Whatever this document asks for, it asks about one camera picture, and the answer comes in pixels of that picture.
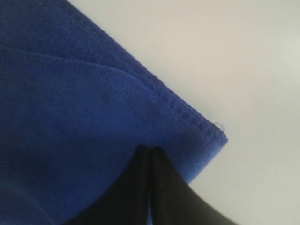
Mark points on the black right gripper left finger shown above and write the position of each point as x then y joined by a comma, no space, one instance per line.
126,201

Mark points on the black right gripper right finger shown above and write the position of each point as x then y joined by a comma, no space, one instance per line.
172,200

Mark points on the blue towel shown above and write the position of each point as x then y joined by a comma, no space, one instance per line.
74,106

